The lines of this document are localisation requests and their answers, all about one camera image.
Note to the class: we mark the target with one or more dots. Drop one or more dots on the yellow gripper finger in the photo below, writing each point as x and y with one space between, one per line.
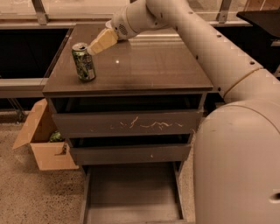
103 41

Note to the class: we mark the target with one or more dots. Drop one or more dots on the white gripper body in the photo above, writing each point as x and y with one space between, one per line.
120 25

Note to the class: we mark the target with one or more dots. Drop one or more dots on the green soda can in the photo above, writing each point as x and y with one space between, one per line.
83 62

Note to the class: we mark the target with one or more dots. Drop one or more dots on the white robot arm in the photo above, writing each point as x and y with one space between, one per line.
236 159

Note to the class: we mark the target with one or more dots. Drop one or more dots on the grey drawer cabinet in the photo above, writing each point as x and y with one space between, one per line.
154 63

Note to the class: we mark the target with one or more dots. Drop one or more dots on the grey top drawer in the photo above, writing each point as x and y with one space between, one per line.
123 116

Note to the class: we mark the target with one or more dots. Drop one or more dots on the grey drawer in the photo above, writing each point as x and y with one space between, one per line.
131 149
132 194
123 116

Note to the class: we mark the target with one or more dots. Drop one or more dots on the grey middle drawer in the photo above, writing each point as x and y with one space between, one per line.
131 149

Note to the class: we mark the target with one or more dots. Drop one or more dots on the grey bottom drawer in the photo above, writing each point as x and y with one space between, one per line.
132 194

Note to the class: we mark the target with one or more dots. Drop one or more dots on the green item in box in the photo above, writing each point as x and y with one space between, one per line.
56 137

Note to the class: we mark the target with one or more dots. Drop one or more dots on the open cardboard box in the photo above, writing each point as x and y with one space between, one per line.
36 132

